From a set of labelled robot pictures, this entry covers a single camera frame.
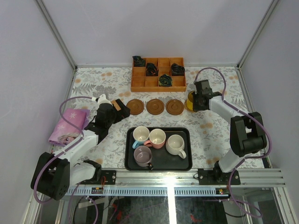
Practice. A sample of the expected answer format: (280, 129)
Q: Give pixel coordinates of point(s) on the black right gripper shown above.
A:
(200, 108)

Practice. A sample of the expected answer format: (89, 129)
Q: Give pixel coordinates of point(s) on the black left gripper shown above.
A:
(116, 112)

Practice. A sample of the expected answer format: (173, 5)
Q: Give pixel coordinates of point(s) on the yellow mug black outside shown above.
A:
(189, 101)

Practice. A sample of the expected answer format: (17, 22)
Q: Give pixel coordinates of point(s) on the woven rattan coaster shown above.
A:
(115, 104)
(186, 108)

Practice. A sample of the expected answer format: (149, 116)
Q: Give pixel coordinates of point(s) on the brown wooden coaster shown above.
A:
(136, 106)
(155, 106)
(174, 107)

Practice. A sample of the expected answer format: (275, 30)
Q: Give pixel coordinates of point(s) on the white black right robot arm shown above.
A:
(246, 134)

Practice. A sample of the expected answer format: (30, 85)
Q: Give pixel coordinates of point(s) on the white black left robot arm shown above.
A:
(62, 167)

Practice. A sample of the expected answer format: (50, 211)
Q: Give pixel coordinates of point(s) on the blue mug white inside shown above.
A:
(140, 134)

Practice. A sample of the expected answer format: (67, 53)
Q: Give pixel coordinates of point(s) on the rolled dark cloth right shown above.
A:
(177, 70)

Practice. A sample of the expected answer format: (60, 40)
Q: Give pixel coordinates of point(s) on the rolled green leaf cloth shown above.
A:
(165, 81)

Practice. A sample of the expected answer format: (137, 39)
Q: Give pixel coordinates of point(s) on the orange wooden compartment box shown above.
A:
(141, 83)

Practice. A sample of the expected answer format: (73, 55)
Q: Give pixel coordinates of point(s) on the pink mug white inside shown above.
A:
(157, 138)

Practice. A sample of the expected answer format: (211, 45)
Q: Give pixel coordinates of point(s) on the white speckled mug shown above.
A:
(175, 145)

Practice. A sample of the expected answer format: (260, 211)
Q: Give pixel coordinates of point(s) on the rolled dark cloth orange accents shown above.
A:
(151, 70)

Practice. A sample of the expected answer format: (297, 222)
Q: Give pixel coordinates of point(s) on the rolled dark cloth top-left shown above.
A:
(138, 61)

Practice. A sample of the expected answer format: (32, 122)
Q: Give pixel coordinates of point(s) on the black plastic tray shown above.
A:
(162, 160)

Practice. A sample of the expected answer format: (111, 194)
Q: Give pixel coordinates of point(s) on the purple princess print pouch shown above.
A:
(64, 133)

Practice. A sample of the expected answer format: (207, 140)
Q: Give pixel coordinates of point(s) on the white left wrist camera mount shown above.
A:
(101, 100)

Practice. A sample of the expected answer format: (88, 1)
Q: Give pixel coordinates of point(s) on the lilac mug black handle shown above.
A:
(143, 157)

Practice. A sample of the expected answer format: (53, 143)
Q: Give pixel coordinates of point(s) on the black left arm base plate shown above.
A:
(108, 177)

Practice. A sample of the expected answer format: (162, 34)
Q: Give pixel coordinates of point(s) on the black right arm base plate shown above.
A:
(213, 177)

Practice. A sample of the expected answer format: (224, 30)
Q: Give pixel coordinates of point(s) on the aluminium front frame rail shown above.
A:
(129, 183)

